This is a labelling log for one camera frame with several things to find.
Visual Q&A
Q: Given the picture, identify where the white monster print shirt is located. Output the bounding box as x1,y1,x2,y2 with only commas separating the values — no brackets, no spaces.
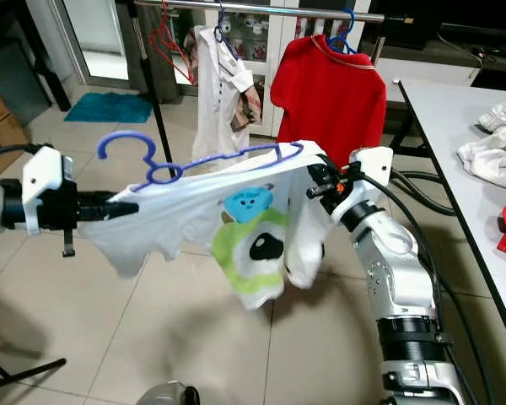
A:
100,141,330,311

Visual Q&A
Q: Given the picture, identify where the purple plastic hanger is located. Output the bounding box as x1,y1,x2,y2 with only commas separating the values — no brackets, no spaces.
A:
97,131,306,186

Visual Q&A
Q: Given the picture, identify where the bright blue plastic hanger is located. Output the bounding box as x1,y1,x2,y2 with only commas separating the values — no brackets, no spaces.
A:
329,7,359,53

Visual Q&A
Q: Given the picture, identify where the dark blue hanger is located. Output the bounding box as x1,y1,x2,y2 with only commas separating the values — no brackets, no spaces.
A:
215,3,241,60

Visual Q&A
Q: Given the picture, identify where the red hanger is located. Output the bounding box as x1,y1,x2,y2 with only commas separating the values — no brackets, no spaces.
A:
148,3,196,85

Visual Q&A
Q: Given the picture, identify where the printed cardboard box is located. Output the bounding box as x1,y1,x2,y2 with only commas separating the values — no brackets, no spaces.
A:
0,116,28,181

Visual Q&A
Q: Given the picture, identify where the teal floor mat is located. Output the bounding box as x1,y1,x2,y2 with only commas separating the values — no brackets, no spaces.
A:
63,91,154,125

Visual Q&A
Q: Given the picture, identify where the white collared shirt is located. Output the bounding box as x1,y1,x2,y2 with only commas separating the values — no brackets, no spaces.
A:
192,24,264,174

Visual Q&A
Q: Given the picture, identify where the white glass-door cabinet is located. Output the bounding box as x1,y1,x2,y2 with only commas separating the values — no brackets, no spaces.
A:
177,0,389,140

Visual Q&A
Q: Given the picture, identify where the white low cabinet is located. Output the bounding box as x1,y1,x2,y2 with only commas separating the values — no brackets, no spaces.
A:
375,55,506,85

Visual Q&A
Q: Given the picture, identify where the metal clothes rack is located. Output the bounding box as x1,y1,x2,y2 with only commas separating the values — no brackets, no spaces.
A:
118,0,414,174

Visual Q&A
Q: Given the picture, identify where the white cloth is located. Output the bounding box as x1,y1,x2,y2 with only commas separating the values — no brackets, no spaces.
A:
455,125,506,192
476,99,506,133

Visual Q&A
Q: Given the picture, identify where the white framed glass door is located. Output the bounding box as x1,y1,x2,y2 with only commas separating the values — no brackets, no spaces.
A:
51,0,144,89

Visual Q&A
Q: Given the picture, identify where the black television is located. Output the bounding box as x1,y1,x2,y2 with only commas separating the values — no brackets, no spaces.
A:
375,0,506,47

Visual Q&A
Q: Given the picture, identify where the black desk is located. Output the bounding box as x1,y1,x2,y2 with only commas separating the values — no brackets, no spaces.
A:
0,0,73,111

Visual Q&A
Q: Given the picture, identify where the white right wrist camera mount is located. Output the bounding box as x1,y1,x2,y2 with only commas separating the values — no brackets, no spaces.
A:
337,146,395,224

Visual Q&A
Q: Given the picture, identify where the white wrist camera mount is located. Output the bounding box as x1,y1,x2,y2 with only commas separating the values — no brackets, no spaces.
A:
22,145,78,235
337,146,395,224

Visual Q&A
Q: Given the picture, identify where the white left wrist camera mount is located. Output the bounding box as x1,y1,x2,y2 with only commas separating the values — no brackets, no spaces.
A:
22,145,78,235

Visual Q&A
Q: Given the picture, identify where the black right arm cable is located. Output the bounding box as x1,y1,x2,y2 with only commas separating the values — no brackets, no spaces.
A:
358,173,498,405

